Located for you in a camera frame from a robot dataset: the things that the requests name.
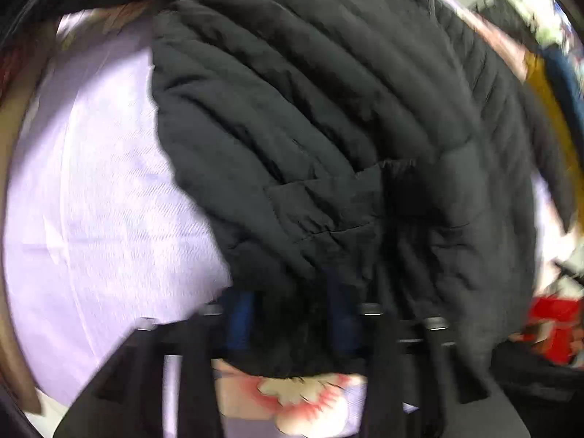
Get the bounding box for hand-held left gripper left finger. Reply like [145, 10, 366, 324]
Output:
[52, 289, 261, 438]

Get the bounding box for floral pink cloth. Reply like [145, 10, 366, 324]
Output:
[212, 360, 370, 438]

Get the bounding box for blue cloth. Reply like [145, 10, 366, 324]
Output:
[543, 43, 584, 115]

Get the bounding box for person's red clothing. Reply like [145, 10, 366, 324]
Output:
[515, 296, 584, 366]

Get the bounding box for black quilted jacket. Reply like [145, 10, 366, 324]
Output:
[0, 0, 576, 379]

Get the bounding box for lavender bed sheet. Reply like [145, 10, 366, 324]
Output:
[4, 14, 233, 407]

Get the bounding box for yellow cloth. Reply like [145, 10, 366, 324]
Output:
[525, 50, 584, 174]

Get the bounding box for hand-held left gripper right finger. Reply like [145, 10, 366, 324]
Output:
[324, 274, 530, 438]

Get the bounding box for dark cloth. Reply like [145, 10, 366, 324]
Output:
[493, 342, 584, 438]

